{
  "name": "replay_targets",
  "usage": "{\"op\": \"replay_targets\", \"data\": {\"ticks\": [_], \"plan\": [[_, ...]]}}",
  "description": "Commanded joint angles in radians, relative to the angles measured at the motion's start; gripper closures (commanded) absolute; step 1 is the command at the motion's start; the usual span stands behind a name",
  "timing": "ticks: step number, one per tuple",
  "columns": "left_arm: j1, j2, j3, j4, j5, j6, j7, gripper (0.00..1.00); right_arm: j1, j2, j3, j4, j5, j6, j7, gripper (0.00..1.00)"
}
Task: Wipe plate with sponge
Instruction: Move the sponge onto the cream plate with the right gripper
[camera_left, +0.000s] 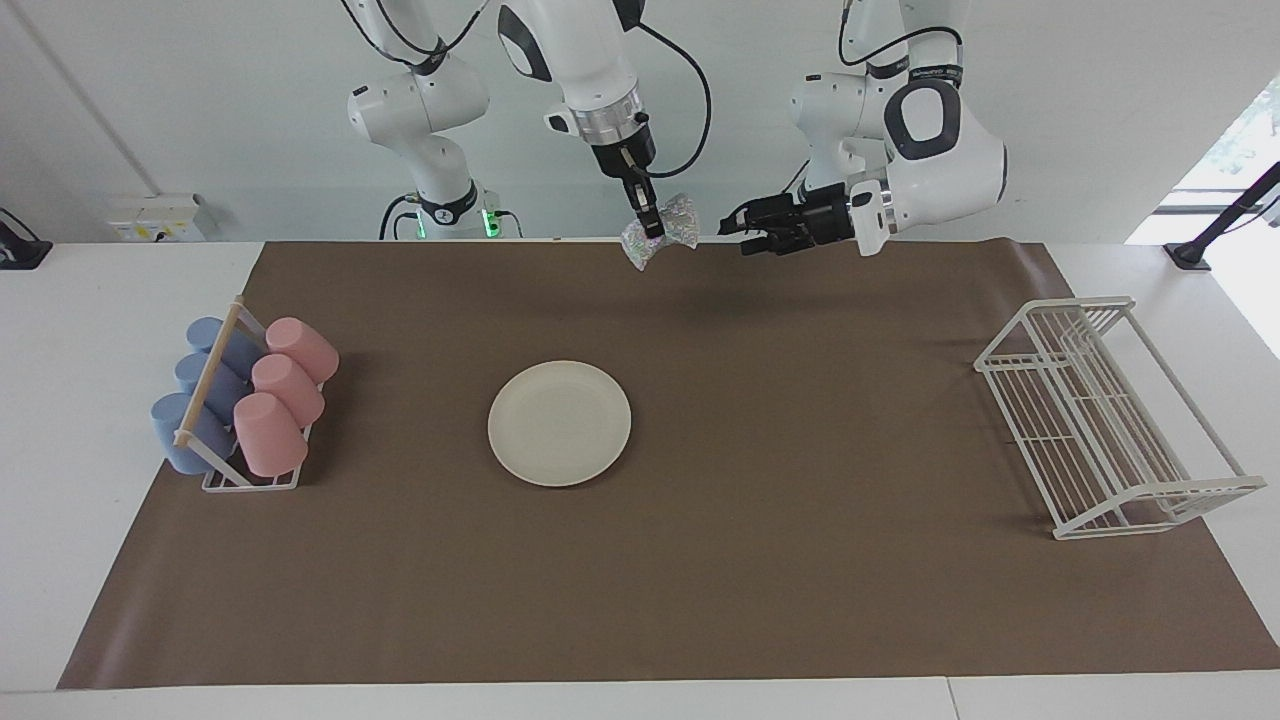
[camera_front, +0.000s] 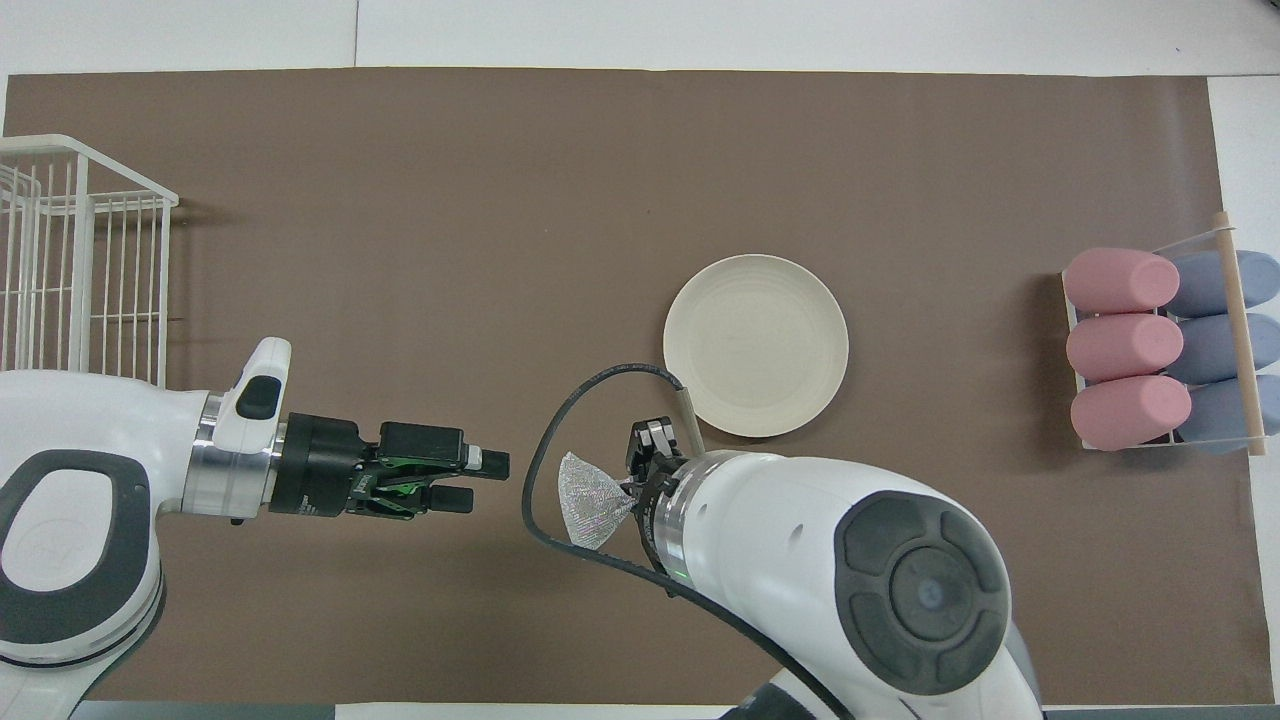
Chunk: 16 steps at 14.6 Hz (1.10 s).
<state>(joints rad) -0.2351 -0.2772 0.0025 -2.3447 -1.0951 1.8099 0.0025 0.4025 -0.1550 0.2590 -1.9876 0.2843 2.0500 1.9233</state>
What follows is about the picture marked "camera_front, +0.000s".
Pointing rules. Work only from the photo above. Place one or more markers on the brown table mat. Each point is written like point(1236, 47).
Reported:
point(500, 200)

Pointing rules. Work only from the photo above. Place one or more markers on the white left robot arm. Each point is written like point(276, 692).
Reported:
point(90, 430)

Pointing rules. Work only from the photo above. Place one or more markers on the silver mesh sponge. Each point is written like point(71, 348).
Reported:
point(590, 500)

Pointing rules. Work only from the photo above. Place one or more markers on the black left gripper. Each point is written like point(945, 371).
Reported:
point(320, 465)

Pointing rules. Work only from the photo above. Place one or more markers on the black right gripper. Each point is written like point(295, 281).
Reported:
point(655, 445)

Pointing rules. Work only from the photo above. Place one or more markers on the blue plastic cup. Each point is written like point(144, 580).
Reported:
point(1205, 285)
point(1210, 348)
point(1215, 415)

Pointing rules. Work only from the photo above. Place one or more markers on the cream round plate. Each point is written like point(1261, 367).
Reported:
point(755, 345)

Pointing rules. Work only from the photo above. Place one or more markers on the white cup holder rack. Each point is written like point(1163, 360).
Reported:
point(1238, 330)

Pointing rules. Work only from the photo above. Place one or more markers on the pink plastic cup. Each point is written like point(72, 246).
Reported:
point(1120, 281)
point(1120, 348)
point(1125, 412)

